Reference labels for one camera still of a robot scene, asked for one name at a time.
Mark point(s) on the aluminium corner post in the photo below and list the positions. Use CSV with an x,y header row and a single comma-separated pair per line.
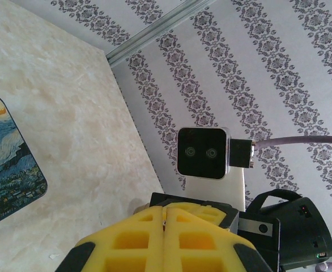
x,y
154,29

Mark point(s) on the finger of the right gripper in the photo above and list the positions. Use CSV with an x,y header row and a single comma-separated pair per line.
x,y
222,219
183,205

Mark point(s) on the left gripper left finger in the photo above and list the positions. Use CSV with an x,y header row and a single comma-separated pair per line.
x,y
126,249

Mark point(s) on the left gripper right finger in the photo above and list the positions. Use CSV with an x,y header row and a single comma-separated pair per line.
x,y
200,249

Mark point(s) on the starry night tin box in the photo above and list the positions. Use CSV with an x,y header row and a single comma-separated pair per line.
x,y
10,170

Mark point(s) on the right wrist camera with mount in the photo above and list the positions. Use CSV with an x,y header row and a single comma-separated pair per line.
x,y
202,153

